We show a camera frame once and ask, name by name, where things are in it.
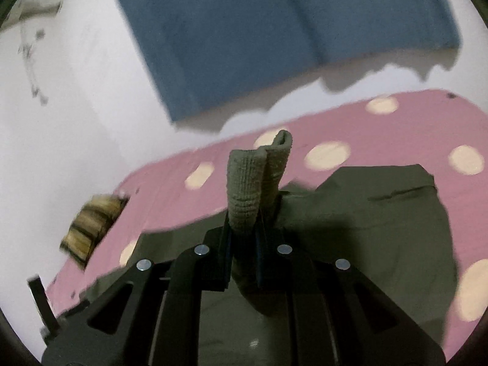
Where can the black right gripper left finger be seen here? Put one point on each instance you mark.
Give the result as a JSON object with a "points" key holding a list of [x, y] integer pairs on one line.
{"points": [[151, 314]]}

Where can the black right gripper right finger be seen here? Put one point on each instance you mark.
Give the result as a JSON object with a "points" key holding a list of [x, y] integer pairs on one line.
{"points": [[336, 315]]}

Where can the dark olive green jacket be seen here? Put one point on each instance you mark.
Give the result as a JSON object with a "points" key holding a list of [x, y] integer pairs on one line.
{"points": [[388, 219]]}

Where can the black object at bed edge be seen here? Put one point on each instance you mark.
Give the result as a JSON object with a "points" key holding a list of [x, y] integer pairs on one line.
{"points": [[47, 316]]}

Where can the brown striped pillow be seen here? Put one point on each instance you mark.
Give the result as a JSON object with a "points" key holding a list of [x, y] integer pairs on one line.
{"points": [[90, 226]]}

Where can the pink bedsheet with cream dots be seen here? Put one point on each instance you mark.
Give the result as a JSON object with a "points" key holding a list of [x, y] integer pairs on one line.
{"points": [[443, 132]]}

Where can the blue curtain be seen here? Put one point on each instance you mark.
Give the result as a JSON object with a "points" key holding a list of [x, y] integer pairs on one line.
{"points": [[203, 53]]}

